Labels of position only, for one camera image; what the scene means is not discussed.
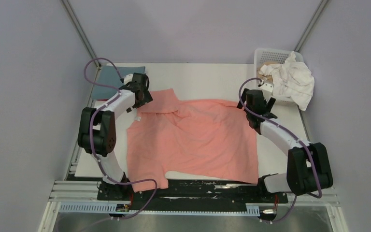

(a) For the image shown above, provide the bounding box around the salmon pink t-shirt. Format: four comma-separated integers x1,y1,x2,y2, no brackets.
127,89,259,192

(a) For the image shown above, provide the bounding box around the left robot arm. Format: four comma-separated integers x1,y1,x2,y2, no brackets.
77,73,153,200

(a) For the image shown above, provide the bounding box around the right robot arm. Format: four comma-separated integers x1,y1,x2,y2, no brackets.
237,88,333,202

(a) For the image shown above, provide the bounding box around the beige crumpled t-shirt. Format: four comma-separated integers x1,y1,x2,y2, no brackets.
257,61,281,83

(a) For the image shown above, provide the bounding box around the folded grey-blue t-shirt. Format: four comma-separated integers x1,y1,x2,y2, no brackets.
91,66,145,101

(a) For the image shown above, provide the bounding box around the white crumpled t-shirt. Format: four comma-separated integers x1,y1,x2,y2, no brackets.
272,51,315,111

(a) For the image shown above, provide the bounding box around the white plastic laundry basket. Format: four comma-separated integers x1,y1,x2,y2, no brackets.
254,48,296,105

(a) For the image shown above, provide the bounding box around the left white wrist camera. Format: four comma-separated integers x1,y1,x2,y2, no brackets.
121,73,134,85

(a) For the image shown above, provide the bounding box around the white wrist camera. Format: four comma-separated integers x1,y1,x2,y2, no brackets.
121,73,134,85
258,82,274,99

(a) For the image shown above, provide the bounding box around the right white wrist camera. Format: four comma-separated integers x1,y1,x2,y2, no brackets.
258,82,274,99

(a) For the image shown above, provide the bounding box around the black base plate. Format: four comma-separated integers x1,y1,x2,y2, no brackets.
67,173,288,214

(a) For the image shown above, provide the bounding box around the aluminium frame rail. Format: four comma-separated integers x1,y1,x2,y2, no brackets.
49,181,99,202

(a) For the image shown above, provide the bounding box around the white slotted cable duct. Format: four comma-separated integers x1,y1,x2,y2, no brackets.
58,203,260,217

